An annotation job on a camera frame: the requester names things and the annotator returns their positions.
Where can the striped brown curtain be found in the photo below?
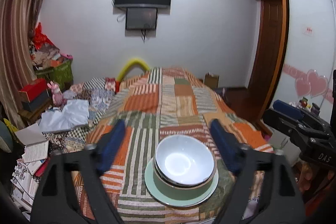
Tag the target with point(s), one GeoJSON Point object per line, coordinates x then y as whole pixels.
{"type": "Point", "coordinates": [18, 37]}

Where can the small black wall monitor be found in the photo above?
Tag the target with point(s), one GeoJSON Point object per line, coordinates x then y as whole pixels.
{"type": "Point", "coordinates": [141, 18]}

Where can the red plastic bag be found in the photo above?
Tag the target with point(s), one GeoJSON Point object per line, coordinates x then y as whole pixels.
{"type": "Point", "coordinates": [42, 37]}

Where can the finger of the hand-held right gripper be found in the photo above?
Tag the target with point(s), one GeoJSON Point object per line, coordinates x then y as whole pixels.
{"type": "Point", "coordinates": [281, 123]}
{"type": "Point", "coordinates": [287, 107]}

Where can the pile of printed papers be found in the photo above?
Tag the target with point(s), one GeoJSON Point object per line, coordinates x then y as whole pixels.
{"type": "Point", "coordinates": [26, 169]}

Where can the pink bunny toy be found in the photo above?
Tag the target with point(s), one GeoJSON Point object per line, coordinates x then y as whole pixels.
{"type": "Point", "coordinates": [57, 95]}

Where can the brown cardboard box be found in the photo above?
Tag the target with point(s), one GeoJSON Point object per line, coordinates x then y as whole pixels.
{"type": "Point", "coordinates": [211, 80]}

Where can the pink heart stickers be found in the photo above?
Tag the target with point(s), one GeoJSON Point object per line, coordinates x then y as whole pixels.
{"type": "Point", "coordinates": [313, 83]}

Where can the person's right hand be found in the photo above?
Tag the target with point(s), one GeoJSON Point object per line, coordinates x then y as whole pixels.
{"type": "Point", "coordinates": [311, 179]}

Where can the brown wooden door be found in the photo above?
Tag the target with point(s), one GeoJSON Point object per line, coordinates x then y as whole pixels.
{"type": "Point", "coordinates": [270, 61]}

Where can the mint green plate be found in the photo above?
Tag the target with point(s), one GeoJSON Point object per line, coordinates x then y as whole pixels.
{"type": "Point", "coordinates": [183, 196]}

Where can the white bowl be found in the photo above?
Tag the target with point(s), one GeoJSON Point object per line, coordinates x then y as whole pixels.
{"type": "Point", "coordinates": [181, 161]}

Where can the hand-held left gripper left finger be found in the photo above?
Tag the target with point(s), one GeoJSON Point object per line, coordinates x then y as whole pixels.
{"type": "Point", "coordinates": [111, 145]}

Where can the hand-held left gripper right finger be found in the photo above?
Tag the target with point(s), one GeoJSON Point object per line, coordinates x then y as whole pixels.
{"type": "Point", "coordinates": [225, 148]}

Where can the white cloth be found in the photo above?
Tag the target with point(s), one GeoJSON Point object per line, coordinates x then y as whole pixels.
{"type": "Point", "coordinates": [68, 116]}

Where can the patchwork striped bedspread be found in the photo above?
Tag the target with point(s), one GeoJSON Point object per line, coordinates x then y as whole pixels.
{"type": "Point", "coordinates": [178, 98]}

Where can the checkered patchwork quilt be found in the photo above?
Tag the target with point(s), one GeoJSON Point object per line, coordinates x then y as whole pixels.
{"type": "Point", "coordinates": [97, 92]}

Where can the white sliding wardrobe door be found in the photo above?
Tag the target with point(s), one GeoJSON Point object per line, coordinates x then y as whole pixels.
{"type": "Point", "coordinates": [304, 56]}

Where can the yellow foam tube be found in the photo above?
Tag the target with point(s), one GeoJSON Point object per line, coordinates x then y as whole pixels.
{"type": "Point", "coordinates": [132, 61]}

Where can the green storage basket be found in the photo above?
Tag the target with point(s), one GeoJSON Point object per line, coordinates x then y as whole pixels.
{"type": "Point", "coordinates": [61, 74]}

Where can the dark grey box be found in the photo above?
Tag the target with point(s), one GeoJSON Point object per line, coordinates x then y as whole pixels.
{"type": "Point", "coordinates": [35, 105]}

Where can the pile of paper packaging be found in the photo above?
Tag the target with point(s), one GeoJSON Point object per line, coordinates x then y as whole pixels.
{"type": "Point", "coordinates": [46, 56]}

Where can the red label sticker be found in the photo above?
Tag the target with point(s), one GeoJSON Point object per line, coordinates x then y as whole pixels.
{"type": "Point", "coordinates": [307, 31]}

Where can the small dark jar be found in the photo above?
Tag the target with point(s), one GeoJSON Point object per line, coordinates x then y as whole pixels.
{"type": "Point", "coordinates": [315, 108]}

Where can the wooden side table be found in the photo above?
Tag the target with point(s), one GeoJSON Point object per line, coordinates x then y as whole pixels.
{"type": "Point", "coordinates": [29, 115]}

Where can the red box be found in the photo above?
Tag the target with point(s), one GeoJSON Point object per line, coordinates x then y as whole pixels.
{"type": "Point", "coordinates": [32, 90]}

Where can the pink bowl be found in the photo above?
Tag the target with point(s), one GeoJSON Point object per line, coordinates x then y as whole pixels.
{"type": "Point", "coordinates": [164, 180]}

